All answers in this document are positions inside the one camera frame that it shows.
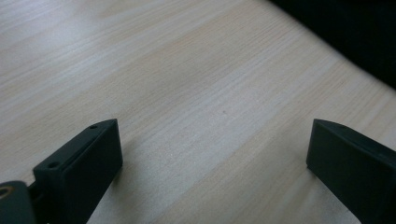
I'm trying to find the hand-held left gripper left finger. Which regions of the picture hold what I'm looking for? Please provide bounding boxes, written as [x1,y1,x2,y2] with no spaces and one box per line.
[32,118,124,224]

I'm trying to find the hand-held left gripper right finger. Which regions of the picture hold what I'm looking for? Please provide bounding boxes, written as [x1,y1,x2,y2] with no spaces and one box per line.
[305,118,396,224]

